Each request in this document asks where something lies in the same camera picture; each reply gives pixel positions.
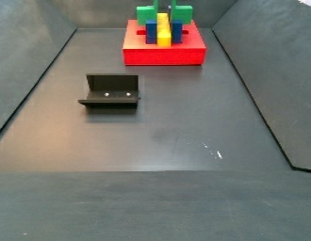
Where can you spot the green stepped block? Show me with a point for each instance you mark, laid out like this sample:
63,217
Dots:
178,12

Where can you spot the black angle fixture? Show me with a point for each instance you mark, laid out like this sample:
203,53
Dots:
111,88

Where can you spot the red board base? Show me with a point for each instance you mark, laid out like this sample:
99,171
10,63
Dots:
141,54

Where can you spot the yellow long bar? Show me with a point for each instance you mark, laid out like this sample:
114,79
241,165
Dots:
162,30

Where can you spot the blue post left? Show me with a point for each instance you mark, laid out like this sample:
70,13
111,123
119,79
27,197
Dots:
150,31

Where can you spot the blue post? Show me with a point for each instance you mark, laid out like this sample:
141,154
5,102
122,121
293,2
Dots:
150,31
175,31

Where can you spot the blue post right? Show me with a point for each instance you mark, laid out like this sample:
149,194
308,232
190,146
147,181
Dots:
175,31

